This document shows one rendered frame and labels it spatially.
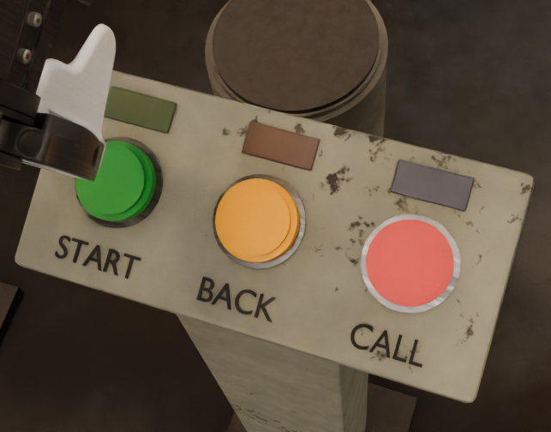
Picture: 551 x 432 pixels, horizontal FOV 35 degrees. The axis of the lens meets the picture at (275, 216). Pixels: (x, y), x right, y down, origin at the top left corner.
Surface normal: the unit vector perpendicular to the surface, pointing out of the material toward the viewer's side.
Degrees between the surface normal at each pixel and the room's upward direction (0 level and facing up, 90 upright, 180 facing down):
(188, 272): 20
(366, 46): 0
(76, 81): 92
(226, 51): 0
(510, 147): 0
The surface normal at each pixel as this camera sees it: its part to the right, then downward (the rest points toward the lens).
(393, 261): -0.19, -0.09
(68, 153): 0.88, 0.23
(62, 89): 0.95, 0.26
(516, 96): -0.08, -0.41
